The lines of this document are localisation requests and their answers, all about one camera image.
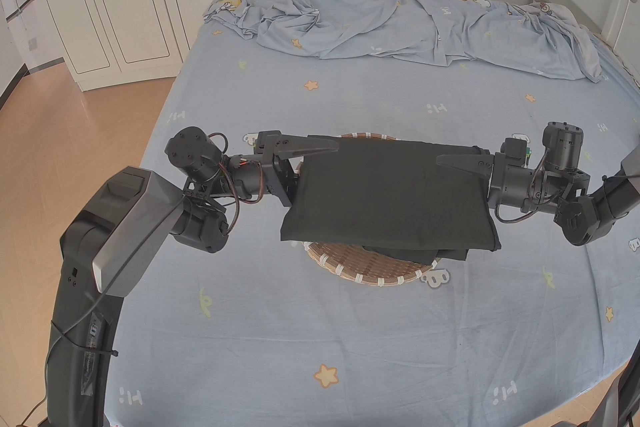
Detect black cable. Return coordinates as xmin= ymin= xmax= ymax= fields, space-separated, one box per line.
xmin=15 ymin=195 xmax=190 ymax=427

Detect round woven basket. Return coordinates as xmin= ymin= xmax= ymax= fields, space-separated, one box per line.
xmin=302 ymin=132 xmax=441 ymax=289

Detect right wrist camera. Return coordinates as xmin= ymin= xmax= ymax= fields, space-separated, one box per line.
xmin=501 ymin=137 xmax=532 ymax=167

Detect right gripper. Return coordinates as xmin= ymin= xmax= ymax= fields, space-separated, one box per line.
xmin=436 ymin=152 xmax=541 ymax=217

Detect pale blue quilt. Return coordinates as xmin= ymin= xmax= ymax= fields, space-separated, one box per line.
xmin=202 ymin=0 xmax=604 ymax=83

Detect bed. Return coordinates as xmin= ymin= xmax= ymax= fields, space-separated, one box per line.
xmin=102 ymin=0 xmax=640 ymax=427

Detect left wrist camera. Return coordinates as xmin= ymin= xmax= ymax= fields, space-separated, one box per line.
xmin=243 ymin=131 xmax=266 ymax=156

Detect black shirt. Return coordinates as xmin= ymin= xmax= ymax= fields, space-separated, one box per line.
xmin=279 ymin=136 xmax=502 ymax=264

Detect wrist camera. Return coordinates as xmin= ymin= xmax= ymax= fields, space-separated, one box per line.
xmin=243 ymin=131 xmax=266 ymax=156
xmin=501 ymin=137 xmax=532 ymax=167

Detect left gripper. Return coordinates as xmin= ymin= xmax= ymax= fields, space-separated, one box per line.
xmin=229 ymin=131 xmax=341 ymax=208

